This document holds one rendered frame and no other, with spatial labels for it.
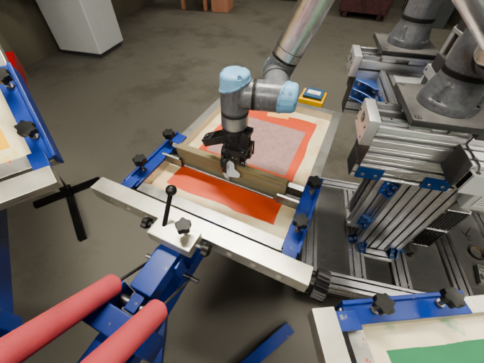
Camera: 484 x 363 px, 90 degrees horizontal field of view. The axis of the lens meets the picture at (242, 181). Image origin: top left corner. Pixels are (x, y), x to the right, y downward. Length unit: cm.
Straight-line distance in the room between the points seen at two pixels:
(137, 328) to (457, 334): 72
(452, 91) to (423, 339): 61
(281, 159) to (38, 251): 183
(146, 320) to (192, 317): 112
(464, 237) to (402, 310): 151
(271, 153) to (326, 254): 86
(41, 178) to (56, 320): 36
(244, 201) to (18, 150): 67
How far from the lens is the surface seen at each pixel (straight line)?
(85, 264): 203
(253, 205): 81
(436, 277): 189
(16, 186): 80
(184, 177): 91
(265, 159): 97
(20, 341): 55
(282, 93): 60
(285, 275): 62
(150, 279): 64
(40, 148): 86
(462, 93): 85
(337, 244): 170
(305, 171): 95
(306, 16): 67
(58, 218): 237
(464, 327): 86
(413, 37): 128
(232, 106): 62
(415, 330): 79
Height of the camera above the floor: 161
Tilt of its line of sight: 48 degrees down
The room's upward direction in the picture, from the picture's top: 2 degrees clockwise
